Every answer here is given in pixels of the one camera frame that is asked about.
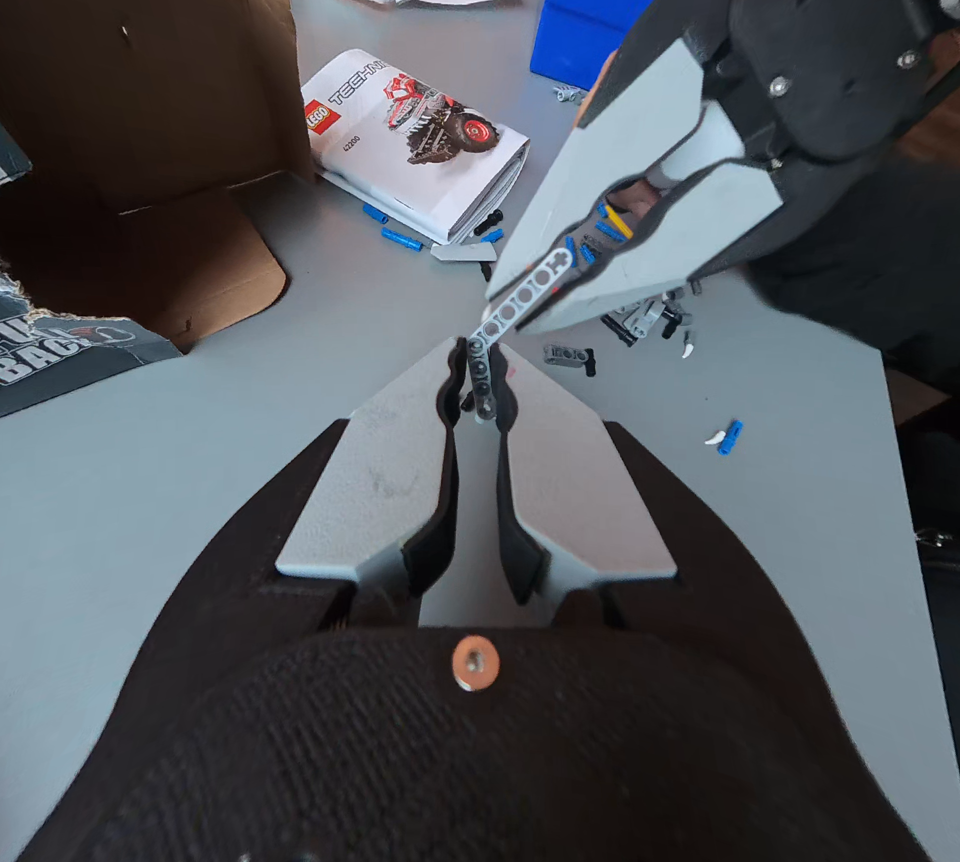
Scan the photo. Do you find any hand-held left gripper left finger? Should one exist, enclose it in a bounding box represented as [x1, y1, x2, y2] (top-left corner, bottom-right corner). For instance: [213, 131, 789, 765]
[274, 337, 460, 598]

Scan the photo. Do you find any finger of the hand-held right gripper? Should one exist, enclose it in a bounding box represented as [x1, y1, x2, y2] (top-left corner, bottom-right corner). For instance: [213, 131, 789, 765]
[484, 37, 747, 302]
[516, 162, 786, 336]

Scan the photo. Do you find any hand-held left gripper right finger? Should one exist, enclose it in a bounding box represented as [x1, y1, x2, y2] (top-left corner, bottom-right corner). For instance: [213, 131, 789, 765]
[495, 343, 679, 606]

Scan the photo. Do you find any dark grey lego beam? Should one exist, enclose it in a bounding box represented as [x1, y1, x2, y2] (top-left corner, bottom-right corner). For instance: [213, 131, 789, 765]
[465, 337, 502, 426]

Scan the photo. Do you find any light grey lego beam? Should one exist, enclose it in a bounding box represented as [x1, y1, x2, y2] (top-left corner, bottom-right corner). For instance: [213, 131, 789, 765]
[468, 248, 577, 353]

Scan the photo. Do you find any cluster of small lego pieces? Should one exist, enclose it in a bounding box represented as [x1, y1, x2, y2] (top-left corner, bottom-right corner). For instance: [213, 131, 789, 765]
[576, 197, 704, 349]

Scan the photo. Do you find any white lego instruction booklet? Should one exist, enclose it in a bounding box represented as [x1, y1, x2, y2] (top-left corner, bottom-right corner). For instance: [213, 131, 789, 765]
[301, 48, 532, 246]

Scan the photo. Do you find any opened cardboard lego set box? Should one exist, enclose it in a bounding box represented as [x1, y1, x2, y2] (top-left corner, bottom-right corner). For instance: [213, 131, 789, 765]
[0, 0, 314, 418]

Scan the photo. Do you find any grey beam with black pin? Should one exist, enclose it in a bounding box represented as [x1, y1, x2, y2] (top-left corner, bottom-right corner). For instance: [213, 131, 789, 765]
[543, 344, 598, 378]

